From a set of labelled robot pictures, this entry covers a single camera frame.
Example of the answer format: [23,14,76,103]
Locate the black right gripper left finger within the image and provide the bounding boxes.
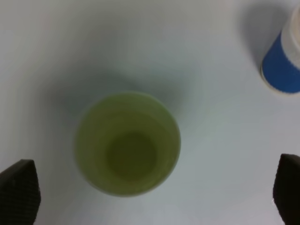
[0,159,41,225]

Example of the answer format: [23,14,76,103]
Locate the light green plastic cup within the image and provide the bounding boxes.
[74,92,181,196]

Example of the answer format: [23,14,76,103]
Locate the blue sleeve paper cup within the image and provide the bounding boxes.
[260,4,300,95]

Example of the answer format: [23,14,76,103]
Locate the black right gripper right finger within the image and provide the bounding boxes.
[273,154,300,225]

